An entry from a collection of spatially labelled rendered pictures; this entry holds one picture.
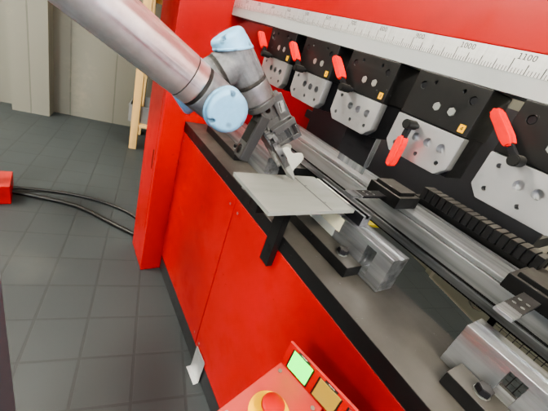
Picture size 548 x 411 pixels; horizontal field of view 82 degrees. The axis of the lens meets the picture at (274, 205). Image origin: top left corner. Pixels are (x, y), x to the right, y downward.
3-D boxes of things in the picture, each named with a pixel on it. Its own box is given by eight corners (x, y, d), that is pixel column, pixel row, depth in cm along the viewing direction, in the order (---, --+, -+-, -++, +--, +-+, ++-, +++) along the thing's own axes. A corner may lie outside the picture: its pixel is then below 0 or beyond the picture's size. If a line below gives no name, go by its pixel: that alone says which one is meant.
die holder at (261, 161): (214, 128, 146) (218, 108, 141) (225, 130, 149) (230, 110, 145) (264, 179, 111) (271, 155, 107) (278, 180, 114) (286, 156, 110)
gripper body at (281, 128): (303, 138, 76) (284, 93, 69) (273, 156, 75) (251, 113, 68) (290, 129, 82) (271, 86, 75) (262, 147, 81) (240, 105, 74)
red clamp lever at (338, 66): (333, 52, 75) (343, 87, 73) (346, 56, 78) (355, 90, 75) (329, 57, 77) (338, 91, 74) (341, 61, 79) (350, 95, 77)
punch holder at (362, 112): (327, 115, 83) (352, 49, 76) (349, 120, 88) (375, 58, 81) (366, 137, 73) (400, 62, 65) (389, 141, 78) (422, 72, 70)
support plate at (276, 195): (232, 175, 77) (233, 171, 77) (312, 179, 92) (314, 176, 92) (267, 216, 65) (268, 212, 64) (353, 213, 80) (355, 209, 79)
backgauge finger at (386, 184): (332, 187, 92) (339, 173, 90) (386, 189, 107) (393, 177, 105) (360, 210, 84) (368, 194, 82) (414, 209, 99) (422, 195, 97)
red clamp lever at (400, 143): (381, 163, 65) (404, 117, 61) (393, 164, 67) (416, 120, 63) (387, 166, 64) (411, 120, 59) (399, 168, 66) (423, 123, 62)
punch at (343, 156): (334, 157, 86) (348, 124, 82) (339, 157, 87) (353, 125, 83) (359, 174, 79) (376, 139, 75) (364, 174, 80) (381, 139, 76)
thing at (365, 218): (312, 187, 92) (316, 178, 91) (320, 187, 94) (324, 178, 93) (358, 226, 79) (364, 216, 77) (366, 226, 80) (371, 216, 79)
